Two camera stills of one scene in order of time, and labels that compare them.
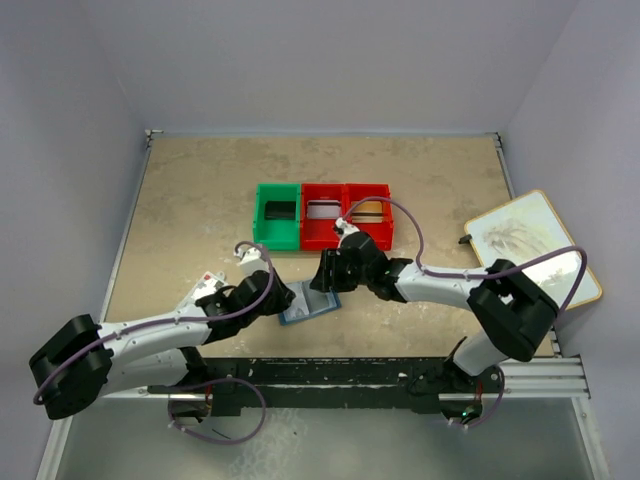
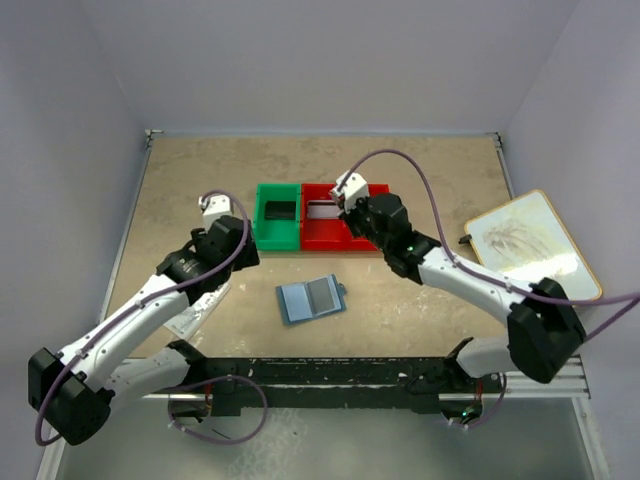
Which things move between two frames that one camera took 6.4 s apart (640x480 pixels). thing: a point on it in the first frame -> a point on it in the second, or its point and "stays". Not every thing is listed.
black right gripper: x=330 y=260 -> x=349 y=213
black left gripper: x=282 y=297 -> x=247 y=258
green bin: x=277 y=234 stays
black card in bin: x=279 y=210 stays
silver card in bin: x=323 y=209 stays
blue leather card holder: x=309 y=301 stays
